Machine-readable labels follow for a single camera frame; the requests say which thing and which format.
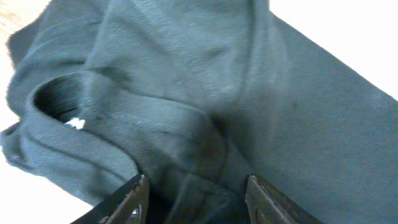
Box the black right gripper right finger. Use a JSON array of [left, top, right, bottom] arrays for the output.
[[245, 175, 323, 224]]

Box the black t-shirt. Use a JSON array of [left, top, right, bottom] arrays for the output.
[[1, 0, 397, 223]]

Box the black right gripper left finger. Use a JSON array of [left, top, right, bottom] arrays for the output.
[[71, 174, 150, 224]]

